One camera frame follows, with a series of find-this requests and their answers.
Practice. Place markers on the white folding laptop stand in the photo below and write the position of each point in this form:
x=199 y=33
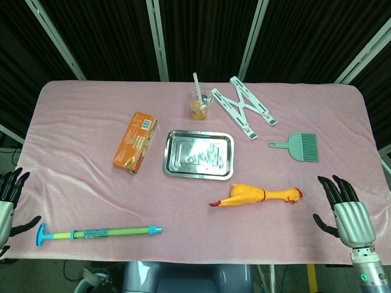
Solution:
x=241 y=107

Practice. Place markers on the white frame pole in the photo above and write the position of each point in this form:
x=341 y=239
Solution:
x=363 y=56
x=159 y=42
x=58 y=42
x=253 y=39

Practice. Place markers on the stainless steel tray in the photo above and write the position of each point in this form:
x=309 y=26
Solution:
x=198 y=154

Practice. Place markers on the teal hand brush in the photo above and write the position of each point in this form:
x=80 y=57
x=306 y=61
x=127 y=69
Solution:
x=302 y=148

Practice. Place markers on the green and blue marker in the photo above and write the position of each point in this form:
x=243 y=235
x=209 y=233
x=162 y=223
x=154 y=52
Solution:
x=122 y=231

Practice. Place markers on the white drinking straw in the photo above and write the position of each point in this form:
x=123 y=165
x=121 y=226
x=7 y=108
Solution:
x=197 y=84

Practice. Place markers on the yellow rubber chicken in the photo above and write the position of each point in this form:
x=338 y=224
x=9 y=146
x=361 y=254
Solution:
x=244 y=195

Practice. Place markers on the grey robot torso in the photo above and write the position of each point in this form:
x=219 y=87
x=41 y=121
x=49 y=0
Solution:
x=189 y=277

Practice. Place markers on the clear cup with orange liquid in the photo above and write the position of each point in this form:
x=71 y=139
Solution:
x=200 y=110

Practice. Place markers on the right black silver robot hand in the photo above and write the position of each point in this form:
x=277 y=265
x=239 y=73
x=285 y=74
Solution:
x=354 y=221

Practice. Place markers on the orange cardboard box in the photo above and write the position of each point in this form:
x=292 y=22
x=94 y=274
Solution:
x=134 y=143

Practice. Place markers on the white bucket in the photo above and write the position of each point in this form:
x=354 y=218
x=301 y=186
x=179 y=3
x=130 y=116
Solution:
x=91 y=282

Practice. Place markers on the black pleated curtain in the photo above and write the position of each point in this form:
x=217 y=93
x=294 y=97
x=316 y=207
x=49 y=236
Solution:
x=210 y=33

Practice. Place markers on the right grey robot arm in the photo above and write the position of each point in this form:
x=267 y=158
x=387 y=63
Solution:
x=368 y=271

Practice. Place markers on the pink tablecloth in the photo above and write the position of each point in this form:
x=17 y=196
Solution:
x=91 y=189

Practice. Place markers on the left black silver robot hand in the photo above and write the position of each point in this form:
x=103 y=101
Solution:
x=6 y=213

